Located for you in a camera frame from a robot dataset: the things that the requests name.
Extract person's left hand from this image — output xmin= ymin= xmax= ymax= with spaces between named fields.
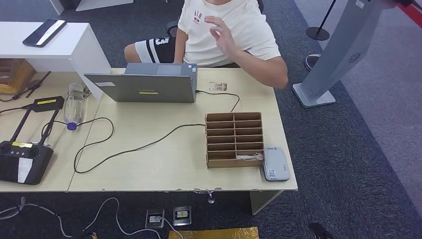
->
xmin=204 ymin=15 xmax=240 ymax=57

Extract person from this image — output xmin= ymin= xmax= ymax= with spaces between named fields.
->
xmin=124 ymin=0 xmax=289 ymax=90

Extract white card reader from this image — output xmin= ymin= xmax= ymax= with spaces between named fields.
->
xmin=262 ymin=146 xmax=292 ymax=182

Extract grey laptop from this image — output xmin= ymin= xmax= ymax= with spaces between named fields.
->
xmin=84 ymin=62 xmax=199 ymax=104

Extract grey shoe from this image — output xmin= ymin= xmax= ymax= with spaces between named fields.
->
xmin=305 ymin=53 xmax=322 ymax=72

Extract grey kiosk stand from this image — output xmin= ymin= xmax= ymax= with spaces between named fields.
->
xmin=292 ymin=0 xmax=396 ymax=109

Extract white furniture base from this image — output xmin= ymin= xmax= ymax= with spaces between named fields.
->
xmin=49 ymin=0 xmax=134 ymax=15

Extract cardboard slot organizer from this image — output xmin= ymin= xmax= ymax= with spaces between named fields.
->
xmin=205 ymin=112 xmax=265 ymax=169

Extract white desk shelf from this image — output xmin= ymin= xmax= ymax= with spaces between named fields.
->
xmin=0 ymin=21 xmax=112 ymax=100

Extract clear bottle purple cap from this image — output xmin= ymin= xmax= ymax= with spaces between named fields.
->
xmin=63 ymin=82 xmax=86 ymax=131

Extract pale desk leg panel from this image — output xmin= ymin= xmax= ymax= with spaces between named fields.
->
xmin=249 ymin=191 xmax=284 ymax=216

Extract black smartphone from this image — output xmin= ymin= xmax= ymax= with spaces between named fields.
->
xmin=22 ymin=18 xmax=68 ymax=48

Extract floor socket with yellow label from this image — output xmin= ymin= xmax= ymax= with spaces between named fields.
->
xmin=173 ymin=205 xmax=192 ymax=227

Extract floor socket with white plug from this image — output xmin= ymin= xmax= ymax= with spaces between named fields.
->
xmin=145 ymin=208 xmax=165 ymax=229

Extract thin black stand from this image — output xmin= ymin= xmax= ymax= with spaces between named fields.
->
xmin=0 ymin=71 xmax=52 ymax=102

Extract yellow floor mat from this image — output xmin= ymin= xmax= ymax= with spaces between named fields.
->
xmin=168 ymin=227 xmax=259 ymax=239

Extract yellow wooden box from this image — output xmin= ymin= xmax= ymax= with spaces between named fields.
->
xmin=0 ymin=58 xmax=37 ymax=95

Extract black stanchion post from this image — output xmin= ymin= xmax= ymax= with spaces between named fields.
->
xmin=306 ymin=0 xmax=338 ymax=41

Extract long black cable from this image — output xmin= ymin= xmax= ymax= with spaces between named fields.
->
xmin=41 ymin=90 xmax=241 ymax=174

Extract black bracket yellow label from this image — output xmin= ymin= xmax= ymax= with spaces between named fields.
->
xmin=11 ymin=96 xmax=65 ymax=146

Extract white floor cable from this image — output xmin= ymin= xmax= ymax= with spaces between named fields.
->
xmin=0 ymin=197 xmax=163 ymax=239

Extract white plug cable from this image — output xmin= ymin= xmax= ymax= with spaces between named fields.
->
xmin=154 ymin=217 xmax=185 ymax=239

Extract thin black cable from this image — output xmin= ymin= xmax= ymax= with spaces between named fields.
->
xmin=0 ymin=105 xmax=34 ymax=117

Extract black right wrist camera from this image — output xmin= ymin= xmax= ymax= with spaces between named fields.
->
xmin=308 ymin=223 xmax=335 ymax=239

